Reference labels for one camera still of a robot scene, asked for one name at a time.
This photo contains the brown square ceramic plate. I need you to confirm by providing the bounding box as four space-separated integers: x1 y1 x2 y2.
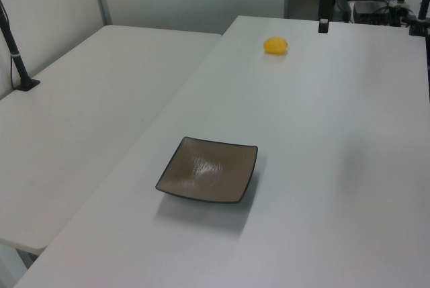
155 136 259 205

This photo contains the black electronics box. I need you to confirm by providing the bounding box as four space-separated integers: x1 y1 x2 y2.
353 0 393 24

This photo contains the flat black device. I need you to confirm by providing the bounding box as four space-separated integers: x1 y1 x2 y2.
330 0 351 22

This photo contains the grey cabinet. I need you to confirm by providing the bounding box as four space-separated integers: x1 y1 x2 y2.
284 0 320 19

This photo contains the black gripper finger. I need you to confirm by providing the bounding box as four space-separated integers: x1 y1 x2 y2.
318 0 332 34

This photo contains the black camera stand pole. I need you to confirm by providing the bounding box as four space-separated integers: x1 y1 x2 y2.
0 0 41 93

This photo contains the black clamp camera stand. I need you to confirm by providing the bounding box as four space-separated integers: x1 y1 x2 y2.
407 0 430 38

